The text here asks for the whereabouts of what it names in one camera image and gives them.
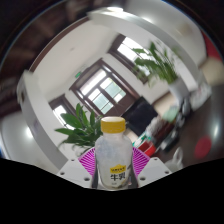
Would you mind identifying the yellow-capped milk bottle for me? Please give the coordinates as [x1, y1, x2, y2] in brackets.
[94, 116, 134, 190]

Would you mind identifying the flat round red coaster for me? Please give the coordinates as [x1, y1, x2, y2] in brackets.
[193, 136, 213, 161]

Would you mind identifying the brown double door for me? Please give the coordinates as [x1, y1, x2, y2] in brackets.
[69, 58, 141, 117]

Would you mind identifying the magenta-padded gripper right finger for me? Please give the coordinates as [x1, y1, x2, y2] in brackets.
[131, 146, 173, 189]

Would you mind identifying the red carpeted staircase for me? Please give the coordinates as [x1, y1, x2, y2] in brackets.
[201, 31, 224, 63]

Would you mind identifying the black chair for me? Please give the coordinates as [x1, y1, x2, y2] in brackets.
[121, 96, 160, 136]

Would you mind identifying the leafy plant in white pot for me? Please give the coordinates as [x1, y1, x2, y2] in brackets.
[132, 41, 192, 102]
[54, 102, 104, 150]

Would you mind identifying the brown-framed window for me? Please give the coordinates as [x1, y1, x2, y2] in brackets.
[48, 94, 76, 128]
[107, 34, 158, 83]

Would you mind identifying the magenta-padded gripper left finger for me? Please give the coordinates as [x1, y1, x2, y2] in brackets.
[56, 147, 100, 189]

